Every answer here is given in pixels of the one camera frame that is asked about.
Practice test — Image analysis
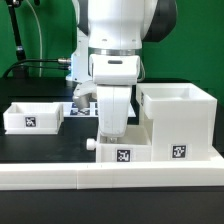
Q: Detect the white rear drawer box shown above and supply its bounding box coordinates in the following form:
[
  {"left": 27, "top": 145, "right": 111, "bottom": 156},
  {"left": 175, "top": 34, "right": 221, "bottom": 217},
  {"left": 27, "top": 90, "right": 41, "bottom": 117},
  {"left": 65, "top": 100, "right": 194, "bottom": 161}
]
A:
[{"left": 3, "top": 102, "right": 64, "bottom": 135}]

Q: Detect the black camera stand pole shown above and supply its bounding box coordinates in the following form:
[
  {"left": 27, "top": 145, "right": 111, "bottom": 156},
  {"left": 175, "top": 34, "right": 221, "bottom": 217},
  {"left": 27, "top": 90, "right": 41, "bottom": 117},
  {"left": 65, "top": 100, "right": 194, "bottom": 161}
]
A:
[{"left": 5, "top": 0, "right": 29, "bottom": 78}]

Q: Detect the grey thin cable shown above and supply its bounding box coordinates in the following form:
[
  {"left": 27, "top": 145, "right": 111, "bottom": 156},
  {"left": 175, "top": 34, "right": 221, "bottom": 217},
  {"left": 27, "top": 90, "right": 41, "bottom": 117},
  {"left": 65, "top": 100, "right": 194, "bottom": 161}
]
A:
[{"left": 25, "top": 0, "right": 44, "bottom": 78}]

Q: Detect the white drawer box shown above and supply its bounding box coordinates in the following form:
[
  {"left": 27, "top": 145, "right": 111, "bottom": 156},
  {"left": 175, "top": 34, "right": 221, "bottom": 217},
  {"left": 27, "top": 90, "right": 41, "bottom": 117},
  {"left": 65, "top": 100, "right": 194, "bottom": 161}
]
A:
[
  {"left": 86, "top": 125, "right": 152, "bottom": 163},
  {"left": 3, "top": 102, "right": 64, "bottom": 135}
]

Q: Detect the white L-shaped fence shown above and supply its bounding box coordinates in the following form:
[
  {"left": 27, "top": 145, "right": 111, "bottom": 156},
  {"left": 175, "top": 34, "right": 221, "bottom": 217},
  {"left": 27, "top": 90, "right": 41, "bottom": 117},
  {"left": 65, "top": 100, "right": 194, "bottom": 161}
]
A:
[{"left": 0, "top": 160, "right": 224, "bottom": 190}]

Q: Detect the white front drawer box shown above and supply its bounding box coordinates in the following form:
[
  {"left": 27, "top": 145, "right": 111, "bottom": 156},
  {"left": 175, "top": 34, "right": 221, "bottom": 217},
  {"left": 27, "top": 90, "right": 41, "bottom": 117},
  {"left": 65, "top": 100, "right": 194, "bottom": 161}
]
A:
[{"left": 86, "top": 125, "right": 152, "bottom": 163}]

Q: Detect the black cable with connector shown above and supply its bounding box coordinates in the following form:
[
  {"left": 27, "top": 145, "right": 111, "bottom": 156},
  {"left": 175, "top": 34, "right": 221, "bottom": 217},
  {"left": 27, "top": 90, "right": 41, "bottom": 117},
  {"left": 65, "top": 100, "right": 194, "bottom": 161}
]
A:
[{"left": 2, "top": 57, "right": 72, "bottom": 79}]

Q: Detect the white marker sheet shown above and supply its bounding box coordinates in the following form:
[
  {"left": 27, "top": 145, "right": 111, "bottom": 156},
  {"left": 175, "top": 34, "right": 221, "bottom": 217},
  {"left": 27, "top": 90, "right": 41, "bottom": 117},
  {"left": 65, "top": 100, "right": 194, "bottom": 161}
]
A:
[{"left": 53, "top": 101, "right": 137, "bottom": 118}]

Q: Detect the white drawer cabinet housing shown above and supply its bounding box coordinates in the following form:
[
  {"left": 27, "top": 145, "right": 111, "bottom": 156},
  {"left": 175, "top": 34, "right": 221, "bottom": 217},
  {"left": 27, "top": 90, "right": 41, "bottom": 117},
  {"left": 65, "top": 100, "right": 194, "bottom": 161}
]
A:
[{"left": 134, "top": 83, "right": 222, "bottom": 162}]

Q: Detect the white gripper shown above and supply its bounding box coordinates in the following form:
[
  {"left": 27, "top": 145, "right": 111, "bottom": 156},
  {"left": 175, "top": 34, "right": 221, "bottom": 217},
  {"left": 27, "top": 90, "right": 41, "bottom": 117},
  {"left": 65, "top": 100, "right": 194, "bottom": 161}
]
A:
[{"left": 73, "top": 54, "right": 140, "bottom": 144}]

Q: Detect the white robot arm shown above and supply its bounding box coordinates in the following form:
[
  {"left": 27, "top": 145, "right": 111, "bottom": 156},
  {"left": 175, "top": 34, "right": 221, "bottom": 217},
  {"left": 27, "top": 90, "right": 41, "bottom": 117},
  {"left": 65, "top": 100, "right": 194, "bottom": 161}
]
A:
[{"left": 67, "top": 0, "right": 177, "bottom": 138}]

